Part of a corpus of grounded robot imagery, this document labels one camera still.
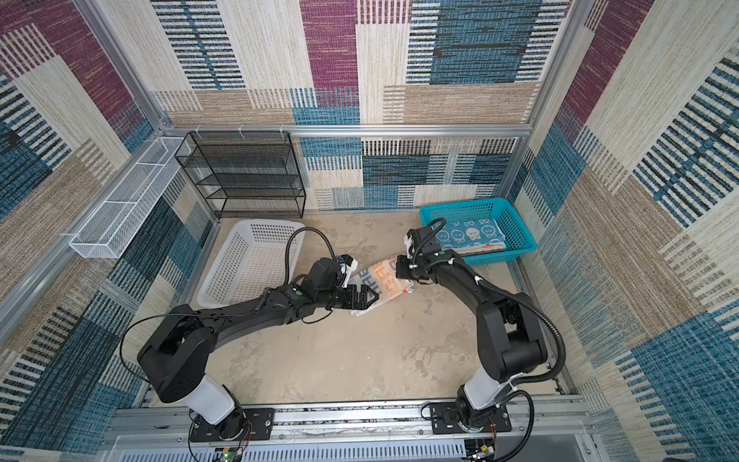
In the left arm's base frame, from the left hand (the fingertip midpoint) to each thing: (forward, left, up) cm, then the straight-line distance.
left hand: (369, 292), depth 84 cm
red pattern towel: (+8, -5, -7) cm, 12 cm away
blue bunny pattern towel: (+28, -38, -9) cm, 48 cm away
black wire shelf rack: (+49, +46, +4) cm, 68 cm away
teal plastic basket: (+23, -53, -4) cm, 58 cm away
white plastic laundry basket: (+21, +43, -11) cm, 49 cm away
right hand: (+8, -10, -2) cm, 13 cm away
